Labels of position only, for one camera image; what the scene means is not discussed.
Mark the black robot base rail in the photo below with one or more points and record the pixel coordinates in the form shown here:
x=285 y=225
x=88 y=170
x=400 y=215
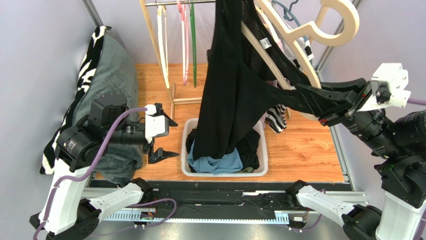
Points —
x=224 y=201

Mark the cream wooden hanger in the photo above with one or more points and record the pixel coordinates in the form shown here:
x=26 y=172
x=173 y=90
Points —
x=162 y=43

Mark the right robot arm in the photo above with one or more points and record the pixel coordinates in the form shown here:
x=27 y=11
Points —
x=401 y=144

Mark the cream plastic hanger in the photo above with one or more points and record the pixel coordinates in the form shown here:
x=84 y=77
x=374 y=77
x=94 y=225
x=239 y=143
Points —
x=299 y=36

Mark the aluminium frame post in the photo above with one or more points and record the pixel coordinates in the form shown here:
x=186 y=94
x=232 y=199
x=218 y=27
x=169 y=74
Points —
x=334 y=131
x=92 y=12

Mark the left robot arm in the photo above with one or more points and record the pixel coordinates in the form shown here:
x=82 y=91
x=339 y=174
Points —
x=67 y=215

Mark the white plastic basket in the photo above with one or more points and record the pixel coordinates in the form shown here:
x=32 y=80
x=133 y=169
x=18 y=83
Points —
x=262 y=154

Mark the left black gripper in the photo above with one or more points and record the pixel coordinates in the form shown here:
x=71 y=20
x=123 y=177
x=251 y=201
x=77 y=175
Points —
x=159 y=154

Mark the green plastic hanger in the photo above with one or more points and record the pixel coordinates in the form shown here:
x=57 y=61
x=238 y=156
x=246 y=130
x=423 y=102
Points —
x=194 y=43

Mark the aluminium frame post right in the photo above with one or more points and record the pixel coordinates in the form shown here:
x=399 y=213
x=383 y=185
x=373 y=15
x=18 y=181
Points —
x=334 y=131

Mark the green tank top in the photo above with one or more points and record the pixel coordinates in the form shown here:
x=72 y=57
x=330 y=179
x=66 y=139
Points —
x=247 y=170

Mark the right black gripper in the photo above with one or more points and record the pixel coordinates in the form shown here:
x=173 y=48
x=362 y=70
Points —
x=348 y=108

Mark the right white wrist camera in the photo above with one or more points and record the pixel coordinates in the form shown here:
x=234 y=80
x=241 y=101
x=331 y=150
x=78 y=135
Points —
x=388 y=88

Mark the wooden clothes rack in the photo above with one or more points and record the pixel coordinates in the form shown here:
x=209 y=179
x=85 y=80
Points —
x=154 y=39

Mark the grey zebra cushion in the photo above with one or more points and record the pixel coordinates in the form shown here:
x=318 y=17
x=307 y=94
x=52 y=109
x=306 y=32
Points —
x=106 y=68

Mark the pink plastic hanger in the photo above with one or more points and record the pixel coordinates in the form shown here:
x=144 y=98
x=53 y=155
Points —
x=185 y=40

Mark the black white striped tank top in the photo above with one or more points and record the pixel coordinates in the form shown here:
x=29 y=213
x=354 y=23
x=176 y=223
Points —
x=275 y=117

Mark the aluminium frame post left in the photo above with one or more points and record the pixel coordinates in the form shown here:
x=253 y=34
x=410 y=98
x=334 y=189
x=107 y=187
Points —
x=92 y=12

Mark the teal plastic hanger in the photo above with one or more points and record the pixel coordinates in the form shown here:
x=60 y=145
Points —
x=288 y=16

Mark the blue tank top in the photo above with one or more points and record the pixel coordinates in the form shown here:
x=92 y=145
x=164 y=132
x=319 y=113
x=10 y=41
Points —
x=228 y=164

